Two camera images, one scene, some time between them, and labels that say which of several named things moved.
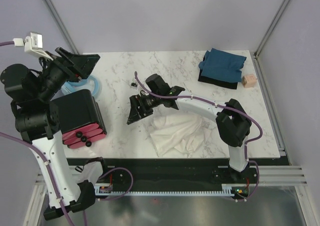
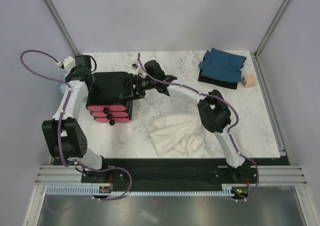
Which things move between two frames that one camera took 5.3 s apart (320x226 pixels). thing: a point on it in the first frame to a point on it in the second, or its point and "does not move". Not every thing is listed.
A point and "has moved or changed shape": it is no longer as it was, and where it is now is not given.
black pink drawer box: x=81 y=121 has moved or changed shape
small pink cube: x=249 y=80 does not move
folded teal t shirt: x=222 y=65 does not move
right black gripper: x=136 y=101 to x=128 y=93
